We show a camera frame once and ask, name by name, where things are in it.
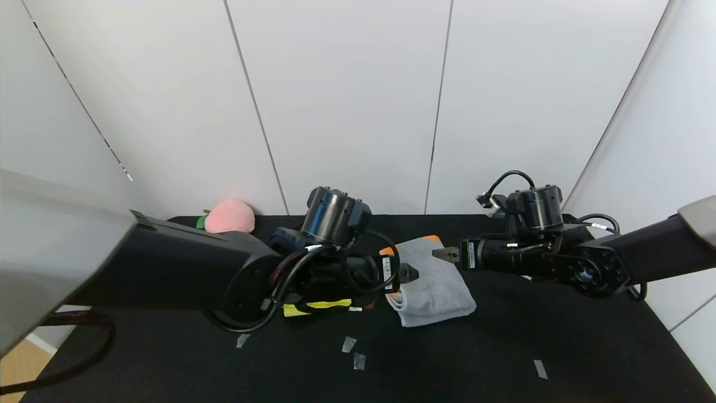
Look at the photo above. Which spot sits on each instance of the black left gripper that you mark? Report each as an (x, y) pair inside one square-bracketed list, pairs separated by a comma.
[(388, 273)]

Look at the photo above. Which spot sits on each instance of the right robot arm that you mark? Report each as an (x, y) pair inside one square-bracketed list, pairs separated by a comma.
[(643, 252)]

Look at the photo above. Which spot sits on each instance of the grey towel orange white pattern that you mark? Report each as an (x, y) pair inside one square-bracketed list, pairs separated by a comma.
[(436, 285)]

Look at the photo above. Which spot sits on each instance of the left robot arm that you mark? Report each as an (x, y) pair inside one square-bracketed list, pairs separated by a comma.
[(140, 263)]

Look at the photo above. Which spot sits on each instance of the yellow microfibre towel black edging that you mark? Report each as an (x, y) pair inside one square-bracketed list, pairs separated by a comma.
[(319, 306)]

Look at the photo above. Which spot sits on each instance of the pink plush peach toy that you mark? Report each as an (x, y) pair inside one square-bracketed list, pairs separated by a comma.
[(229, 215)]

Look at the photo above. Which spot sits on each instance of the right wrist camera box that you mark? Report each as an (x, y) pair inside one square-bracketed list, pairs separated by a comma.
[(489, 204)]

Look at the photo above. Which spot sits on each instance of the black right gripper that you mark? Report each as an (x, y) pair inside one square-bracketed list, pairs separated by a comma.
[(469, 254)]

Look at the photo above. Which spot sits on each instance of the clear tape piece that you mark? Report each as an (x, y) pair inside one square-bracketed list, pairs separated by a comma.
[(540, 369), (349, 344), (358, 361), (243, 341)]

